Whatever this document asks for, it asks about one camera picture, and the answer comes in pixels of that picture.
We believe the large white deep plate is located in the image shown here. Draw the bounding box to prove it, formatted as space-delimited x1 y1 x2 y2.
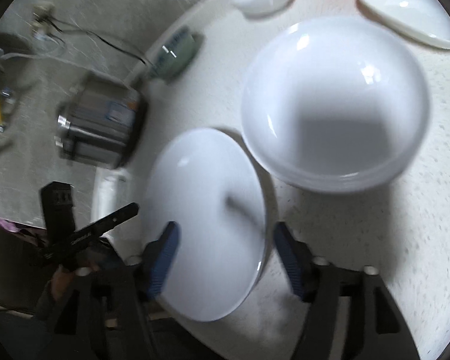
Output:
241 16 432 194

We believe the green patterned ceramic bowl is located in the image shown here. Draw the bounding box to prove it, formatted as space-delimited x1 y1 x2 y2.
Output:
146 26 201 82

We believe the white oval plate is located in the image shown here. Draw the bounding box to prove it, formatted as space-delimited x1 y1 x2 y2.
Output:
359 0 450 50

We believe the left hand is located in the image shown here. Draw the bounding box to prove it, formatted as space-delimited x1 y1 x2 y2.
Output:
35 265 98 314

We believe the stainless steel rice cooker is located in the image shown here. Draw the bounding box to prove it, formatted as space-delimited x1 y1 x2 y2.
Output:
55 72 149 169

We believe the black cable on floor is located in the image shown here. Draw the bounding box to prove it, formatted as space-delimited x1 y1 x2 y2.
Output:
48 16 155 67

